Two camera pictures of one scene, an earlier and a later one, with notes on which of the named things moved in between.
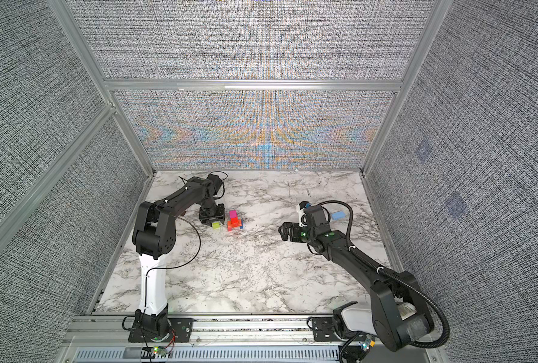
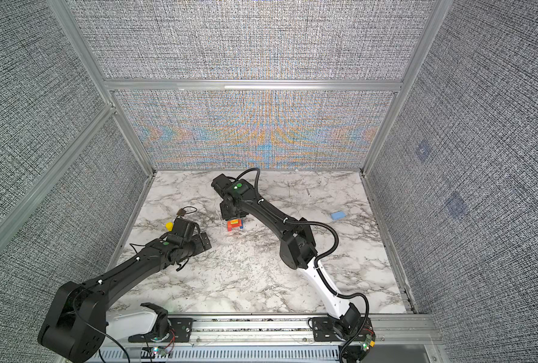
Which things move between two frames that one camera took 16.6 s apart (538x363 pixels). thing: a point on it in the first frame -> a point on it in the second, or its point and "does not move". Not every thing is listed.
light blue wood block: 338,215 does not move
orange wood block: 235,224 does not move
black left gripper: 221,215 -> 201,246
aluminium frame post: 437,14 does not move
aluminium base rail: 292,330 does not move
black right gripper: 295,228 -> 226,216
